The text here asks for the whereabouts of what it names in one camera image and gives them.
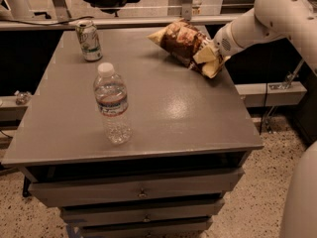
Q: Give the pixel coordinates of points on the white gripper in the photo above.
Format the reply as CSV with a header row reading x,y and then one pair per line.
x,y
223,46

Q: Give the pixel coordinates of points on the grey metal rail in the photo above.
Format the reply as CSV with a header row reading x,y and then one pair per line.
x,y
113,23

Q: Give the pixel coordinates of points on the bottom grey drawer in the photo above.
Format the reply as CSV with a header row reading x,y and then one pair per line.
x,y
147,230

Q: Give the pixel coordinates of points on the grey drawer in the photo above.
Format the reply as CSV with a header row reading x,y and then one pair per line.
x,y
121,189
143,212
147,230

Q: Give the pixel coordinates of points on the brown yellow chip bag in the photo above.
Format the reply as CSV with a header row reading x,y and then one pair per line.
x,y
183,40

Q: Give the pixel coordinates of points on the top grey drawer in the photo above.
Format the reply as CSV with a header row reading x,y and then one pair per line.
x,y
121,189

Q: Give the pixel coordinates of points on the middle grey drawer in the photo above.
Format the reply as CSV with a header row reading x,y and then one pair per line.
x,y
143,212

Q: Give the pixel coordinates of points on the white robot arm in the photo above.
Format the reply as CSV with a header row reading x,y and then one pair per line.
x,y
268,21

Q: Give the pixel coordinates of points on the green white soda can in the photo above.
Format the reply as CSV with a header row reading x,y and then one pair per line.
x,y
88,39

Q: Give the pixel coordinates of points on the grey drawer cabinet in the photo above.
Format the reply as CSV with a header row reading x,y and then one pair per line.
x,y
182,121

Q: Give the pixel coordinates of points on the small crumpled clear object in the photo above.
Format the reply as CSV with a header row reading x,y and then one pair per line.
x,y
22,98

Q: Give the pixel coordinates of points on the white cylinder post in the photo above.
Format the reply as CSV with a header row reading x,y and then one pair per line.
x,y
20,9

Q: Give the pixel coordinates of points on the clear plastic water bottle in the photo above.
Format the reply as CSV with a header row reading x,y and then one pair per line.
x,y
111,96

